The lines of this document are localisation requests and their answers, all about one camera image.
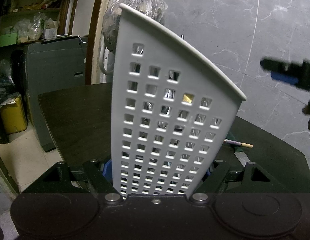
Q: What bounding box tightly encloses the white perforated utensil caddy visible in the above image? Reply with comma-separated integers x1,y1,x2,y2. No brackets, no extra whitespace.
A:
111,17,246,197

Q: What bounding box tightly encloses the yellow bin on floor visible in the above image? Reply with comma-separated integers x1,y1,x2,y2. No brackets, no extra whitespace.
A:
0,93,28,134

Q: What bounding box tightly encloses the dark cabinet box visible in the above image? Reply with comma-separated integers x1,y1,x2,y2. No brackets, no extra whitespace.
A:
24,36,88,152

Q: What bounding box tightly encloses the green box on shelf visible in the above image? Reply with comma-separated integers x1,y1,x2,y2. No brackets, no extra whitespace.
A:
0,33,17,47

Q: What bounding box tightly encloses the clear plastic bag of contents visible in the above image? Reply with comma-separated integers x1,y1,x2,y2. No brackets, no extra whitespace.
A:
102,0,168,53

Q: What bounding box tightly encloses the grey looped hose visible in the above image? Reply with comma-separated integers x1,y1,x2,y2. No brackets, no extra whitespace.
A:
98,42,116,76

